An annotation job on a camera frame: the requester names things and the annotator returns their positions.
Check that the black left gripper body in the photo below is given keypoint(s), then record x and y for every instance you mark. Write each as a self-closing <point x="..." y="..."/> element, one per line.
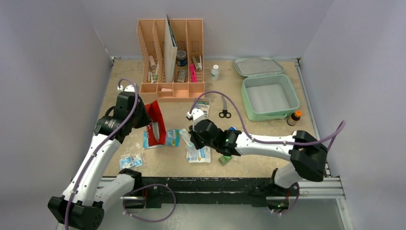
<point x="140" y="118"/>

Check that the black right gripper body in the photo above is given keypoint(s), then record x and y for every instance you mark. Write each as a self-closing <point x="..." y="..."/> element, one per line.
<point x="196" y="137"/>

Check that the red zipper pouch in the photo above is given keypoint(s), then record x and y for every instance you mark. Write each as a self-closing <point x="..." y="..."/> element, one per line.
<point x="156" y="131"/>

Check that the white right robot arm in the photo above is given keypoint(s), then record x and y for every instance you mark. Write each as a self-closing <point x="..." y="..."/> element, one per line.
<point x="305" y="155"/>

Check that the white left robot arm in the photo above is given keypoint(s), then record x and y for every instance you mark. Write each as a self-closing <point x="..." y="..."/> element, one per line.
<point x="82" y="205"/>

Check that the small green medicine box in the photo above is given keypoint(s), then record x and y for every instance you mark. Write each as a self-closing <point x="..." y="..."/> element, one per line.
<point x="224" y="159"/>

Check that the white gauze dressing packet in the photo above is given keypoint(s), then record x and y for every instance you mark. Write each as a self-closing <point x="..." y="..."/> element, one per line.
<point x="202" y="155"/>

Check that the blue cotton swab bag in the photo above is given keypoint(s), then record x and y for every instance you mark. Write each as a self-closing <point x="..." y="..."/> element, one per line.
<point x="172" y="139"/>

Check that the clear bag blue packets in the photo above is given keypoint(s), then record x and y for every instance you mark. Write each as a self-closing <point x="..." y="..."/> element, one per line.
<point x="131" y="161"/>

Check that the peach desk organizer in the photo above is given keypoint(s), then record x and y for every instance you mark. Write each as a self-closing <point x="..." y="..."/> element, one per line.
<point x="189" y="35"/>

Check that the small white bottle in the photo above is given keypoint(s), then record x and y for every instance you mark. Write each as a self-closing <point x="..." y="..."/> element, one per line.
<point x="215" y="73"/>

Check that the small grey box organizer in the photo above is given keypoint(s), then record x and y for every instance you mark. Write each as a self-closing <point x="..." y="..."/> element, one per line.
<point x="182" y="75"/>

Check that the pink tube in organizer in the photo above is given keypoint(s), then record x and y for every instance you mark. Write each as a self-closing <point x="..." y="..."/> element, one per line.
<point x="152" y="62"/>

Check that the pink item in organizer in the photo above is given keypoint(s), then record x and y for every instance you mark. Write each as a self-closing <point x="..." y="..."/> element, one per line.
<point x="192" y="69"/>

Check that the grey stapler in organizer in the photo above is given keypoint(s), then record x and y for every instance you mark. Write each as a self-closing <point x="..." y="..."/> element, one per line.
<point x="197" y="61"/>

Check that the mint green case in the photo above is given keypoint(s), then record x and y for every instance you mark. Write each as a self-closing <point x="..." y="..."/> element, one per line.
<point x="267" y="93"/>

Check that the dark round jar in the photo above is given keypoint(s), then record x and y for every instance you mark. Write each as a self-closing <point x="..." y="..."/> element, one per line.
<point x="181" y="58"/>

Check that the white board in organizer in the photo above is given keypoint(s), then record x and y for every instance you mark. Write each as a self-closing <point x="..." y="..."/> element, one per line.
<point x="170" y="51"/>

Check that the brown bottle orange cap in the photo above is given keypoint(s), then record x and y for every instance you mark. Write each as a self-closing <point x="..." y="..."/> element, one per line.
<point x="294" y="118"/>

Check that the black handled scissors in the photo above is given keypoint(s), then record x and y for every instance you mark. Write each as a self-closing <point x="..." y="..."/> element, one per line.
<point x="224" y="113"/>

